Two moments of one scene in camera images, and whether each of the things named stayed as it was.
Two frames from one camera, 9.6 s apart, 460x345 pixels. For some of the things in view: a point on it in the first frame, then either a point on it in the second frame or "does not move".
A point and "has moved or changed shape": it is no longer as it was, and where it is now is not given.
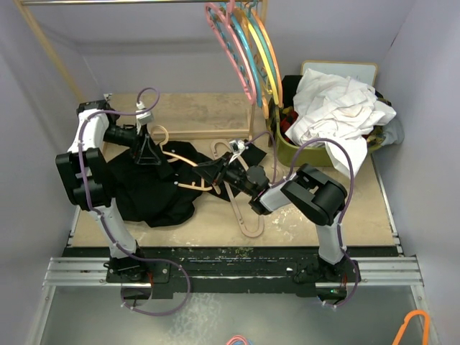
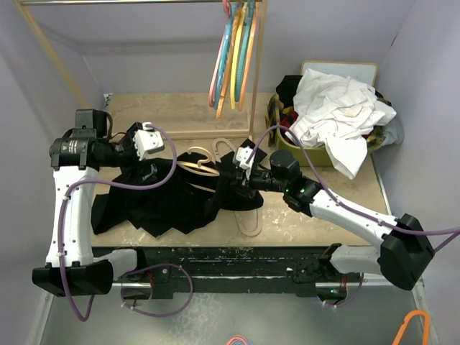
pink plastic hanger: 231,47 → 227,9
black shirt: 163,195 has moved or changed shape
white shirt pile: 340,108 does not move
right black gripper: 215,170 → 244,180
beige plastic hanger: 175,157 has moved or changed shape
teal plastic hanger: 258,28 → 244,49
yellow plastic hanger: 259,39 → 236,56
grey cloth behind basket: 394,131 does not move
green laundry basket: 307,157 does not move
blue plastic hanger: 231,11 → 223,59
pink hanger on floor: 236,336 does not move
